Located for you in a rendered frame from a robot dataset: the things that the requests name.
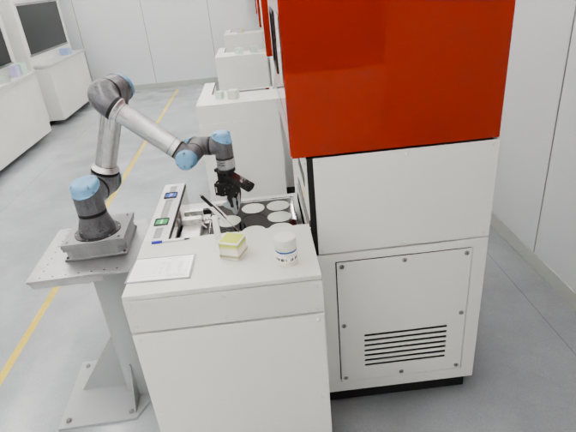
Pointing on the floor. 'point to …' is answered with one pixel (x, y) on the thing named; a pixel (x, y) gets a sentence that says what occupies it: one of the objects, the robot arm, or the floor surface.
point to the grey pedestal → (109, 369)
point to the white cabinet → (239, 375)
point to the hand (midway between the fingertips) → (237, 212)
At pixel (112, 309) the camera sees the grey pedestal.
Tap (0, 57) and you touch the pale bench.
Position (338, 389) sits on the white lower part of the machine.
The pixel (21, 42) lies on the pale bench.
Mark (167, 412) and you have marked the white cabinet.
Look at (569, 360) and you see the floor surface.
